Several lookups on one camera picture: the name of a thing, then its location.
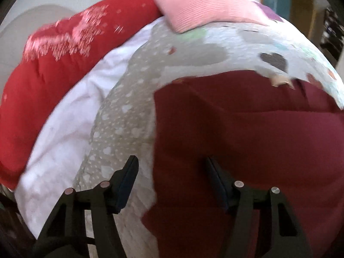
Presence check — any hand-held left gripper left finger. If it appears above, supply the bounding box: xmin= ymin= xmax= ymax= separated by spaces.
xmin=33 ymin=155 xmax=140 ymax=258

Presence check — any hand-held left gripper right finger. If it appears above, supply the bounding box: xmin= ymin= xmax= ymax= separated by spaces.
xmin=205 ymin=156 xmax=313 ymax=258

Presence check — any dark red garment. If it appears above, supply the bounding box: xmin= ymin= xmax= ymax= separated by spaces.
xmin=141 ymin=70 xmax=344 ymax=258

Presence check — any heart-print quilt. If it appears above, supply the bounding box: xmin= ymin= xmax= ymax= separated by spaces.
xmin=73 ymin=19 xmax=344 ymax=258

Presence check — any white bed sheet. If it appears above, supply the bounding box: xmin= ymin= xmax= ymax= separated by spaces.
xmin=14 ymin=24 xmax=162 ymax=239

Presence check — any red printed blanket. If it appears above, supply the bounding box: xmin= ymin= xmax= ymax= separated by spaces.
xmin=0 ymin=0 xmax=162 ymax=190

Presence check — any purple cloth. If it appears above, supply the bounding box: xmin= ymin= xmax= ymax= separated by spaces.
xmin=253 ymin=1 xmax=285 ymax=22

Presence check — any pink ribbed pillow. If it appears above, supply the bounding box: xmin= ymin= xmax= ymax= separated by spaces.
xmin=144 ymin=0 xmax=269 ymax=33

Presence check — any dark shelf with clutter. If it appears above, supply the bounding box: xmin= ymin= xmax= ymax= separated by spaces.
xmin=319 ymin=5 xmax=344 ymax=68

